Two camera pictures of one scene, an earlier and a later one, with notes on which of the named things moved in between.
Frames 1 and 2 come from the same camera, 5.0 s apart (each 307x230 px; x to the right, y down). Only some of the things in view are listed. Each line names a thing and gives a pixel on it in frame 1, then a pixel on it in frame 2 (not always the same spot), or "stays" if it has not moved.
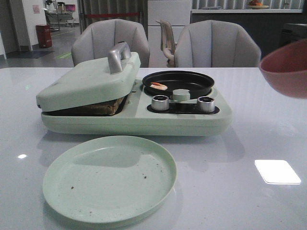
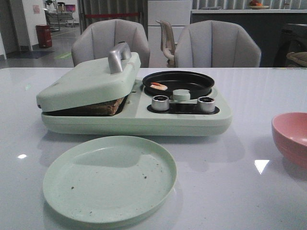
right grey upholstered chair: (216, 43) stays
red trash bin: (44, 36) stays
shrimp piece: (158, 86) stays
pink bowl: (284, 68) → (289, 129)
